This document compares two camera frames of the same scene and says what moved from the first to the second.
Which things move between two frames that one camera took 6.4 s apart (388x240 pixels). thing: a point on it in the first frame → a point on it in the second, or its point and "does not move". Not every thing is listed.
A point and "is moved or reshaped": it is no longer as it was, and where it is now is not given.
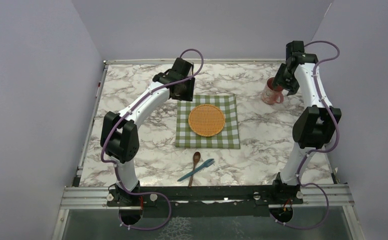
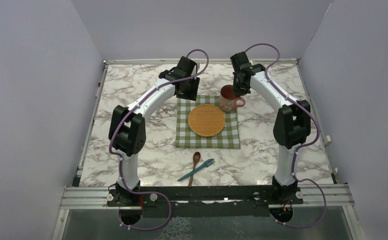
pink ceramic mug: (271, 95) is moved or reshaped
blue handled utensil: (196, 170) does not move
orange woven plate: (206, 120) does not move
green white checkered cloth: (228, 136) does not move
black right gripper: (278, 80) → (237, 91)
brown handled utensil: (197, 157) does not move
